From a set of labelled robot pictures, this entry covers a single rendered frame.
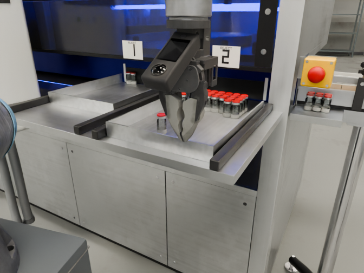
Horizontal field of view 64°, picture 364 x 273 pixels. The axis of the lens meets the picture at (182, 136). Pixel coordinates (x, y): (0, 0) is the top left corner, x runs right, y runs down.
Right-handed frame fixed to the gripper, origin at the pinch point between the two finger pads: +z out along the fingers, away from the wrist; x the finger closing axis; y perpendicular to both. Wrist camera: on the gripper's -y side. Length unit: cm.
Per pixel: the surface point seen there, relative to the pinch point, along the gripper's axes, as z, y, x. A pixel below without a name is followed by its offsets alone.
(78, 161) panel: 43, 39, 77
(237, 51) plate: -11.0, 38.7, 3.6
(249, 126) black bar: 2.6, 18.0, -7.5
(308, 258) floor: 93, 84, -26
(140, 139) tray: 3.4, 1.3, 10.8
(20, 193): 56, 20, 97
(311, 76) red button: -6.7, 35.3, -16.9
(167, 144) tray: 3.0, 1.3, 4.1
